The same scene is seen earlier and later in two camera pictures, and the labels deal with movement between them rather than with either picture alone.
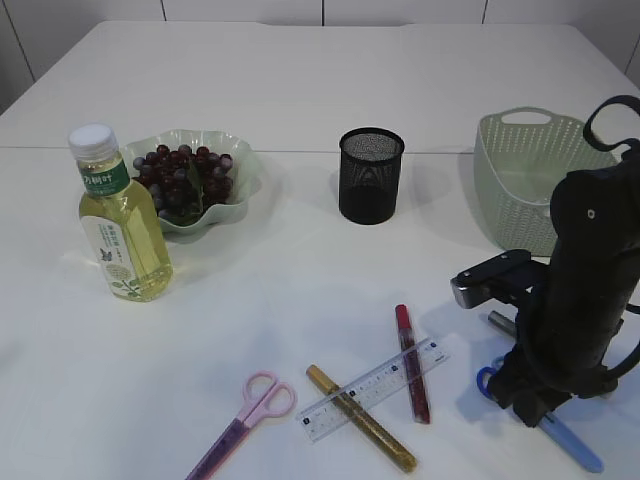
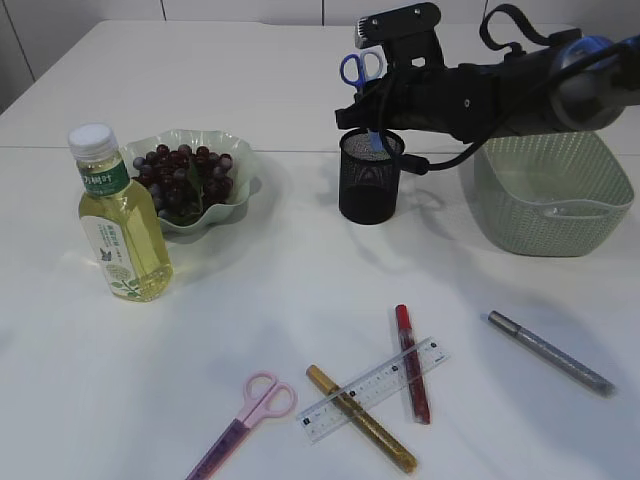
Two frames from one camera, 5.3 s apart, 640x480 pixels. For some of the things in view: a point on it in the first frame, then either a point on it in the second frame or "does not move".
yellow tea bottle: [122, 222] does not move
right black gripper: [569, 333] to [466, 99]
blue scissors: [546, 419] to [361, 68]
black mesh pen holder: [370, 169] does not move
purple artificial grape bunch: [183, 183] does not move
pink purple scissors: [263, 396] does not move
